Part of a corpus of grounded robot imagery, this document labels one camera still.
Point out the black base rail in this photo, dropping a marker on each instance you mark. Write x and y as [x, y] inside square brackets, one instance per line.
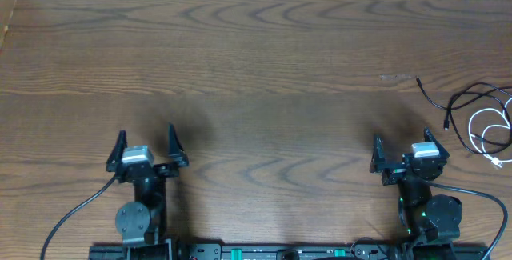
[364, 248]

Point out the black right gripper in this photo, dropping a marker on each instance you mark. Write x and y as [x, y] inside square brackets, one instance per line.
[378, 160]

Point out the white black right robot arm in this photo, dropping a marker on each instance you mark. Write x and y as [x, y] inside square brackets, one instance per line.
[432, 221]

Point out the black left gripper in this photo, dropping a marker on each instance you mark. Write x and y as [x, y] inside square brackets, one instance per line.
[178, 157]

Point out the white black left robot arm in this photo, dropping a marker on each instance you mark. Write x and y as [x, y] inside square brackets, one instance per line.
[142, 222]

